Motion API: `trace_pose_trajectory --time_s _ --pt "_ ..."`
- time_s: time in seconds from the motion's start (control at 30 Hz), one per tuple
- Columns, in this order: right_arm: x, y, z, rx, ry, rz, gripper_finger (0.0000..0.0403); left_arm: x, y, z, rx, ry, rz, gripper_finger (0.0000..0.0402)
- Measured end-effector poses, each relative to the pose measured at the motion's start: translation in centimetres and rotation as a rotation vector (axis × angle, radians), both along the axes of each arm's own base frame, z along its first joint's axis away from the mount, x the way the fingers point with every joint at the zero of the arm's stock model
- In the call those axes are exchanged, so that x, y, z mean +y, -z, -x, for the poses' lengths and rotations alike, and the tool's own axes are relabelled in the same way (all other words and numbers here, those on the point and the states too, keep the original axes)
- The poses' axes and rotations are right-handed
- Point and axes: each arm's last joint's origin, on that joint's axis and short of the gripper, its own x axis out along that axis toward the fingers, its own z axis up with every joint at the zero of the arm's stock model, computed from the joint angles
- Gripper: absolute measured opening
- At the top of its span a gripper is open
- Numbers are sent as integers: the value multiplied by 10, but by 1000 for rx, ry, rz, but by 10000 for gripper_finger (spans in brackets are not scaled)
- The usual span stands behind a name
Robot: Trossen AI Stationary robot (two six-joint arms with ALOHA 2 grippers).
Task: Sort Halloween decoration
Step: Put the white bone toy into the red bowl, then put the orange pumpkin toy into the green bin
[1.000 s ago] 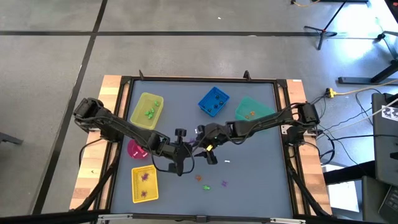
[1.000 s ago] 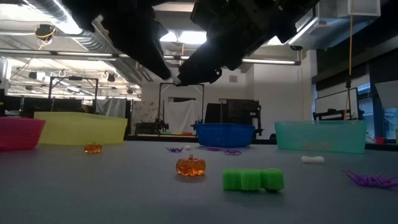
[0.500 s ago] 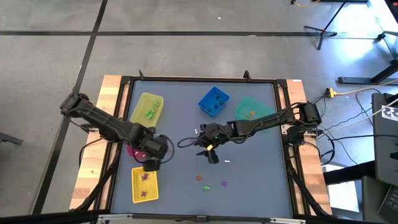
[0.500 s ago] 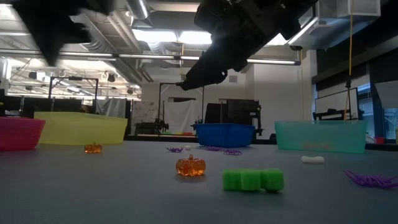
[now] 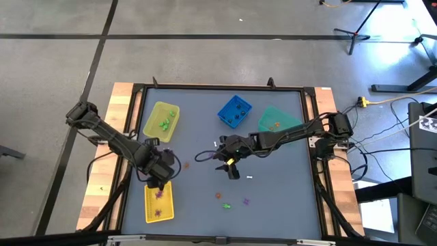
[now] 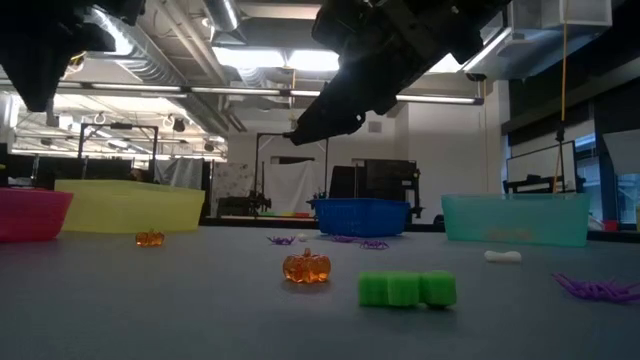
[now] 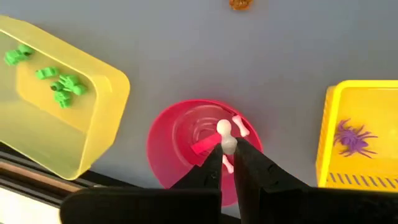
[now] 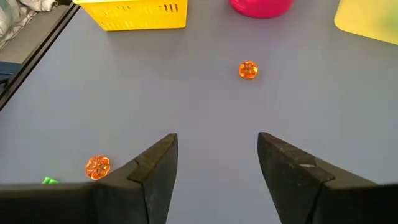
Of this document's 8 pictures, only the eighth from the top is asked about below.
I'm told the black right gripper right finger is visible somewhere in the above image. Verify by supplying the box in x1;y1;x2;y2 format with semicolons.
257;132;398;224

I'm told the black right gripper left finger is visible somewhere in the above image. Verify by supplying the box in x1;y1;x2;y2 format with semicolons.
0;133;178;224

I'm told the orange translucent plastic pumpkin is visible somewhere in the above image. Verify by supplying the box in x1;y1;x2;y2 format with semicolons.
85;154;111;181
238;60;259;80

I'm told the dark blue object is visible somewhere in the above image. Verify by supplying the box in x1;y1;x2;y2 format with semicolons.
0;60;22;94

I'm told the yellow perforated plastic basket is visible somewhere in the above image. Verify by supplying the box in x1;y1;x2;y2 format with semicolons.
72;0;189;32

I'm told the translucent yellow-green plastic bin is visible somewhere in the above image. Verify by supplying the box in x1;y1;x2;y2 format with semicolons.
334;0;398;46

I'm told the pink round plastic bowl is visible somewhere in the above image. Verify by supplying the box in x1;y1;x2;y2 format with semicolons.
229;0;295;19

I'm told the grey crumpled cloth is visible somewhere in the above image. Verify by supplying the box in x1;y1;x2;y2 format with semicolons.
0;0;60;49

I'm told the black table frame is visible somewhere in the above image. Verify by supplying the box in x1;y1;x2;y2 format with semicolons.
0;2;81;112

